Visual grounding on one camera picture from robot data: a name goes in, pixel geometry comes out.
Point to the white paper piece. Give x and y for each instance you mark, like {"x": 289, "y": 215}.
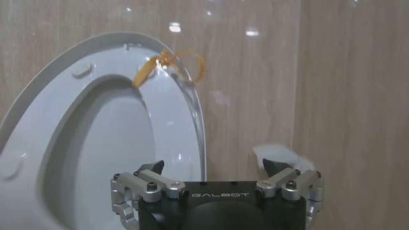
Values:
{"x": 281, "y": 154}

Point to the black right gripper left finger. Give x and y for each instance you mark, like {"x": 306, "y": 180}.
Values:
{"x": 145, "y": 183}

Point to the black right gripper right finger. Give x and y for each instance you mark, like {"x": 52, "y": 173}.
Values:
{"x": 294, "y": 183}

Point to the yellow rubber band loop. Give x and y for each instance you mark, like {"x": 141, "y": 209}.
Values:
{"x": 169, "y": 65}

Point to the white toilet seat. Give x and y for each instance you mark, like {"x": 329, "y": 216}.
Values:
{"x": 105, "y": 148}

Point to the white toilet lid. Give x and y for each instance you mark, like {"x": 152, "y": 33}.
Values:
{"x": 80, "y": 62}

